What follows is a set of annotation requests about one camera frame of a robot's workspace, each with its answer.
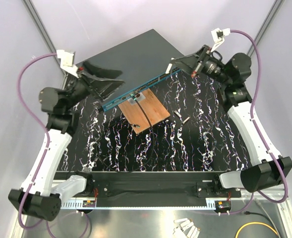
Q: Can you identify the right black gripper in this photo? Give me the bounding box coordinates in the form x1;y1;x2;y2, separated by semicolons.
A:
170;45;230;86

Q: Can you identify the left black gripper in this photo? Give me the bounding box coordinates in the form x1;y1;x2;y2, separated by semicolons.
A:
64;59;125;111

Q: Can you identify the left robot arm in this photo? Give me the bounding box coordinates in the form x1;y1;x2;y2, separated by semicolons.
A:
8;60;124;221

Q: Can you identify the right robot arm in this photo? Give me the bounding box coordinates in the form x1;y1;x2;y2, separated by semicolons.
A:
167;45;292;197

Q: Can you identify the wooden board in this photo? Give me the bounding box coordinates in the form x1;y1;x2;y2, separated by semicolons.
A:
118;89;170;134

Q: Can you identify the pile of white modules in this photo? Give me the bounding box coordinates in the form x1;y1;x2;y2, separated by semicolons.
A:
173;218;201;238

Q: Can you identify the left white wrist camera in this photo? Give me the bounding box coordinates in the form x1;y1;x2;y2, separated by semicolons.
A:
56;50;79;78

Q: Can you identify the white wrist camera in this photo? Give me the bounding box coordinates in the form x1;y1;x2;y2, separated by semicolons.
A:
56;50;79;78
211;28;231;52

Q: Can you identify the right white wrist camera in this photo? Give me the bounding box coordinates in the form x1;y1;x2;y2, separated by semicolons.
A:
211;28;231;52

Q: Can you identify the dark teal network switch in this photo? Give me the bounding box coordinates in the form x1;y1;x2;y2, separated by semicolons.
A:
87;29;183;112

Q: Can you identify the black braided fiber cable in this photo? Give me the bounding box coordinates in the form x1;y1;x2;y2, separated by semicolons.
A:
96;96;159;173

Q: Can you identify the white slotted cable duct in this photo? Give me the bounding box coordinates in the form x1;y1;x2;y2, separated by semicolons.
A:
61;199;96;210

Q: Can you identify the grey ethernet cable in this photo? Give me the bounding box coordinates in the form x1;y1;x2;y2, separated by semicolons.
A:
254;200;289;238

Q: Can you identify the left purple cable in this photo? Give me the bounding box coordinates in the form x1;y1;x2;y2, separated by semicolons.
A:
16;53;93;238

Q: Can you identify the black cable with plug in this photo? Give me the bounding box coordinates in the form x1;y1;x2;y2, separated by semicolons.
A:
244;210;289;238

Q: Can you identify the yellow fiber cable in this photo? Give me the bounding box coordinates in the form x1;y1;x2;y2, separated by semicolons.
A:
235;222;280;238

